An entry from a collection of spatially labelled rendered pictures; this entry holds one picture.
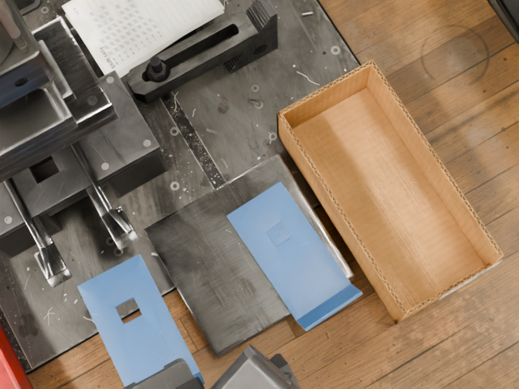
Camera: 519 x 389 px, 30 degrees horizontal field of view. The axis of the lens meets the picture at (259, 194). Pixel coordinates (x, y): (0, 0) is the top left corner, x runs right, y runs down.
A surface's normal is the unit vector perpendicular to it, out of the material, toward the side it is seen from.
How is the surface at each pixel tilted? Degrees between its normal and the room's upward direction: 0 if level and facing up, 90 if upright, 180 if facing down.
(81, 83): 0
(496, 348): 0
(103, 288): 6
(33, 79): 90
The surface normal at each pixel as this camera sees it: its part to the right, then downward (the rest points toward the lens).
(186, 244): -0.03, -0.27
